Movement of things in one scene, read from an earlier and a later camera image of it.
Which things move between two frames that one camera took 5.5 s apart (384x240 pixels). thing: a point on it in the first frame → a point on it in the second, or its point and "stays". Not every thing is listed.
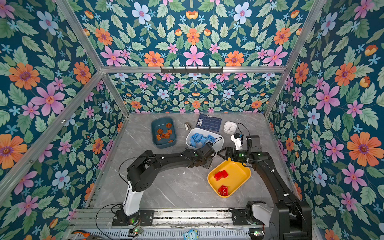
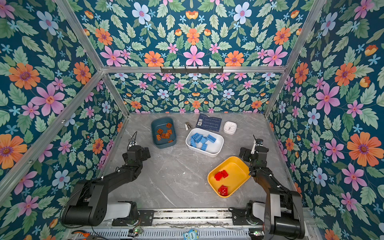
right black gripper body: [239, 155] → [249, 156]
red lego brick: [218, 176] stays
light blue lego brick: [196, 136] stays
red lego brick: [224, 174] stays
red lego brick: [223, 190] stays
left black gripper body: [207, 162] → [143, 156]
